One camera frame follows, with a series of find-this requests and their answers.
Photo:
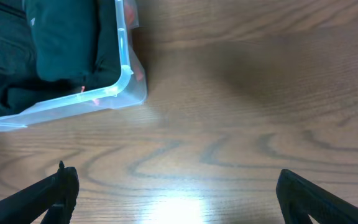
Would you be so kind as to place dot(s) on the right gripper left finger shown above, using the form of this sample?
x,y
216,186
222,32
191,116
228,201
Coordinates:
x,y
54,196

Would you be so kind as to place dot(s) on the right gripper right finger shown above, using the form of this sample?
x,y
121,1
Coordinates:
x,y
301,200

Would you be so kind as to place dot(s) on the small black garment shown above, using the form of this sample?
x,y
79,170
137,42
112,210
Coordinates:
x,y
65,34

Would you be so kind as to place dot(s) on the black garment with tag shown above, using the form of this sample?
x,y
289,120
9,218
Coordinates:
x,y
107,69

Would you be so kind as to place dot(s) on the pink printed t-shirt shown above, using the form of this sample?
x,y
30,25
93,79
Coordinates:
x,y
131,87

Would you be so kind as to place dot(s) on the clear plastic storage bin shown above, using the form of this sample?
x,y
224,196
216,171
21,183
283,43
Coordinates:
x,y
57,108

